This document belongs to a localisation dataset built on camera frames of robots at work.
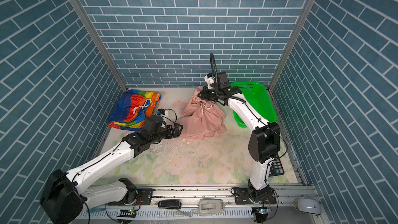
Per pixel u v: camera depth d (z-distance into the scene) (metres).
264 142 0.49
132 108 1.01
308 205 0.66
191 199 0.74
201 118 0.99
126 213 0.72
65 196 0.38
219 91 0.66
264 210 0.71
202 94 0.74
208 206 0.69
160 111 0.72
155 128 0.63
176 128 0.72
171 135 0.71
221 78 0.67
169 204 0.75
